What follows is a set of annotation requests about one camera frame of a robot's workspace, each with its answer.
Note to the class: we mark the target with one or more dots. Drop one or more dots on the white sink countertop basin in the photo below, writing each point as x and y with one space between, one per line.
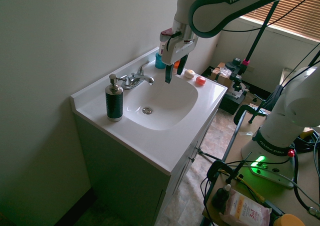
160 110

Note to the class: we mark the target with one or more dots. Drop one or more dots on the black camera stand pole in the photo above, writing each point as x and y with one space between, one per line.
260 33

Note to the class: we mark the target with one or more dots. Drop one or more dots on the red emergency stop button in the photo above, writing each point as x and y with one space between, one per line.
290 153

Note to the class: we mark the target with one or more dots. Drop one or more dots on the micellar wipes pack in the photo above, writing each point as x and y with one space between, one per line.
243 209

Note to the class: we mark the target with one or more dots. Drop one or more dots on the black equipment case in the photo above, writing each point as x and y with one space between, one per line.
231 102

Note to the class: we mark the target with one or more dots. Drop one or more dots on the white bottle dark red cap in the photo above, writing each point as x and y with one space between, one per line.
163 39

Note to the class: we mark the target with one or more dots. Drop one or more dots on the black soap dispenser chrome pump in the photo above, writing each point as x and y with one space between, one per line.
114 99

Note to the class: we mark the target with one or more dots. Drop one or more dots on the pink round soap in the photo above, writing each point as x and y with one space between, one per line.
200 80

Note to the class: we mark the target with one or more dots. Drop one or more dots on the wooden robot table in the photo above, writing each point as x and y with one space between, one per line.
265 186

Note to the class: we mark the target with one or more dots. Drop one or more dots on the chrome sink faucet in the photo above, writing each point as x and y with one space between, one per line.
136 79

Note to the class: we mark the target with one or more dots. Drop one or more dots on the black C-clamp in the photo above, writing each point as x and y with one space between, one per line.
250 113

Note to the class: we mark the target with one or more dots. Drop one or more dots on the teal cup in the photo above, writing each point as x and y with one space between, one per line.
159 61

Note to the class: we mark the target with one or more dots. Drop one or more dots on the dark dropper bottle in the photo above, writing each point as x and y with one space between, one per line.
221 197

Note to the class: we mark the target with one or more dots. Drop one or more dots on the white vanity cabinet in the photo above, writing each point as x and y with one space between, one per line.
140 181

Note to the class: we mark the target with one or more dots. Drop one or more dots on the chrome sink drain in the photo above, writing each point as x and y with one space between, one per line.
147 110

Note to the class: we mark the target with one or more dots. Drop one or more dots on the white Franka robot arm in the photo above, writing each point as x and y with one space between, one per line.
280 120

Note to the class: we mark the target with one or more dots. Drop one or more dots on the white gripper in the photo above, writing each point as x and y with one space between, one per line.
176 48

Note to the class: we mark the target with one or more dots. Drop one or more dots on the cream round soap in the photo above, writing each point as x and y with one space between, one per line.
189 73

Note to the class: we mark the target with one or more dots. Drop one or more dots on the cardboard box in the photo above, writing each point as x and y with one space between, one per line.
222 77

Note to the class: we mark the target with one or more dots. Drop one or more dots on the orange cup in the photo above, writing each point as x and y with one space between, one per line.
177 64

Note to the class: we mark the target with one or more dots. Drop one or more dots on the yellow round object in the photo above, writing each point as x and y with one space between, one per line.
287 220

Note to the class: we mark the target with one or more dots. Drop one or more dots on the brown window blinds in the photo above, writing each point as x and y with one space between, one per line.
287 13

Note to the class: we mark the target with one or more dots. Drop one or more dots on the black clamp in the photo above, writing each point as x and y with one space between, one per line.
217 171

